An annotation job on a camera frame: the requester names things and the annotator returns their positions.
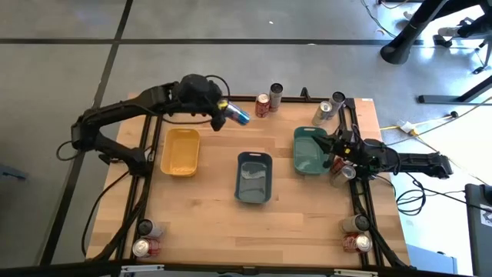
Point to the grey cabinet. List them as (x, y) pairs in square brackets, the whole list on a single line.
[(476, 238)]

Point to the yellow plastic bin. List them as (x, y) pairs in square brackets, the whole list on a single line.
[(180, 154)]

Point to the grey floor object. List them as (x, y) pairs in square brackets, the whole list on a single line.
[(11, 173)]

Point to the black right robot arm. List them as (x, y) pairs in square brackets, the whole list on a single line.
[(419, 161)]

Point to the person's leg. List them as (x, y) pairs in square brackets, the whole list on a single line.
[(474, 25)]

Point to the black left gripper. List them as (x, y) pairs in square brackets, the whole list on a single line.
[(198, 94)]

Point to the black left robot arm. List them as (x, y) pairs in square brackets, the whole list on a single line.
[(115, 109)]

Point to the green plastic bin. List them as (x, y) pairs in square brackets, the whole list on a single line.
[(307, 157)]

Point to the person's shoe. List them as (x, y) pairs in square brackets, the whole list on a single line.
[(447, 31)]

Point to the dark blue plastic bin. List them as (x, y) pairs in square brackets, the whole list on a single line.
[(253, 181)]

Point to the pale grey box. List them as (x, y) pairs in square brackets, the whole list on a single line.
[(430, 259)]

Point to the tall white slim can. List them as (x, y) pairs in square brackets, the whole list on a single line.
[(351, 224), (153, 230), (335, 105), (275, 101)]

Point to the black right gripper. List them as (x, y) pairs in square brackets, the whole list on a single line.
[(348, 146)]

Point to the white power strip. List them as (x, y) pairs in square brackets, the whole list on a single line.
[(406, 126)]

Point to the black stand leg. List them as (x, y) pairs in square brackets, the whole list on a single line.
[(399, 46)]

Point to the red cola can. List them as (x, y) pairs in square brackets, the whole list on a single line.
[(351, 243), (263, 107), (337, 166), (151, 248)]

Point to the black aluminium table frame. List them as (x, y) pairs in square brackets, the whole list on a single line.
[(292, 99)]

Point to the black desk foot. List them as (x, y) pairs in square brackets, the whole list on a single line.
[(442, 99)]

